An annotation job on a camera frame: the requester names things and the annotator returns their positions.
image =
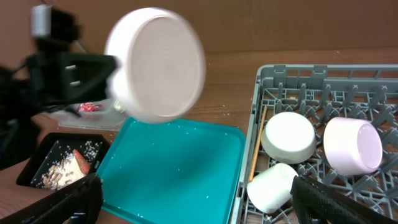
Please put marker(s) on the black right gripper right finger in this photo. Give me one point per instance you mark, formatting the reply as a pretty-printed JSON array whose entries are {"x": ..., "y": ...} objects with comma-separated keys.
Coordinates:
[{"x": 315, "y": 202}]

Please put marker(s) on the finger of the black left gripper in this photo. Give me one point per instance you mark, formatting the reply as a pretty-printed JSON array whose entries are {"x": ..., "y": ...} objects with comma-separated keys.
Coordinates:
[{"x": 84, "y": 76}]

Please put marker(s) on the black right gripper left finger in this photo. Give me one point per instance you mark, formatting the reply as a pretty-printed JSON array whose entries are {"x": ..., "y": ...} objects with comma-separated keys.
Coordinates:
[{"x": 79, "y": 202}]

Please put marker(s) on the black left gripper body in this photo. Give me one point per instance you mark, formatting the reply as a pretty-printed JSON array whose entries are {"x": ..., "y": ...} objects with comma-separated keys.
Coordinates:
[{"x": 34, "y": 86}]

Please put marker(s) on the red snack wrapper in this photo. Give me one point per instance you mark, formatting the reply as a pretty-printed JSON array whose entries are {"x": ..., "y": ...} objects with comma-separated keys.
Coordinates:
[{"x": 89, "y": 107}]

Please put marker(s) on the white cup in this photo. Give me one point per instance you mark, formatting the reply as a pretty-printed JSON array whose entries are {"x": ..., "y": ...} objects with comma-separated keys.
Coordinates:
[{"x": 269, "y": 190}]

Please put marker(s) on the small pink bowl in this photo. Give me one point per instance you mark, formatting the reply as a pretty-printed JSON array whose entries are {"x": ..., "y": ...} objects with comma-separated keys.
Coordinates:
[{"x": 352, "y": 146}]

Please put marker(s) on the wooden chopstick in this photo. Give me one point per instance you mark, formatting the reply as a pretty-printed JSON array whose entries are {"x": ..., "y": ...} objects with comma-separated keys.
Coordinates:
[{"x": 258, "y": 144}]

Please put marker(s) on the white bowl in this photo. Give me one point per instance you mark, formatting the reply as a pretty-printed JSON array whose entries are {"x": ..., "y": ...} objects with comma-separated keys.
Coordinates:
[{"x": 289, "y": 137}]

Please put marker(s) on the white plate with food scraps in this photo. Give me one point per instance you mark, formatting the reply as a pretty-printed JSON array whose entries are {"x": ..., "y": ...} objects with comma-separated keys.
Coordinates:
[{"x": 161, "y": 67}]

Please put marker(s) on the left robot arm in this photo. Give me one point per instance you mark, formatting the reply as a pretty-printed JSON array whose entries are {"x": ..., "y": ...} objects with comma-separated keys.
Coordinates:
[{"x": 19, "y": 133}]

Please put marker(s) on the food scraps pile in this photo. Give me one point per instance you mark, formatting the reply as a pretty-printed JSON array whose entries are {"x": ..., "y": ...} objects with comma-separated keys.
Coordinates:
[{"x": 65, "y": 170}]

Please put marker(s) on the clear plastic bin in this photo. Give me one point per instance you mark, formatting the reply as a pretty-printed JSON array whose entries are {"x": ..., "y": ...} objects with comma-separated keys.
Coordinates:
[{"x": 112, "y": 117}]

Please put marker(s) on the black plastic tray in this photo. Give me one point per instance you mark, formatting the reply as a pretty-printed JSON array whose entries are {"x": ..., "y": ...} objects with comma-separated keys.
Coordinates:
[{"x": 31, "y": 173}]

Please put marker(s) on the grey plastic dish rack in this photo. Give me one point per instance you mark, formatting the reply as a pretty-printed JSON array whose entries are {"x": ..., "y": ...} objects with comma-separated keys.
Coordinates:
[{"x": 322, "y": 92}]

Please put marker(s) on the teal plastic tray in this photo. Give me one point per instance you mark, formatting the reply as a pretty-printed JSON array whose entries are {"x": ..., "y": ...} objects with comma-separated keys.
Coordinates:
[{"x": 179, "y": 172}]

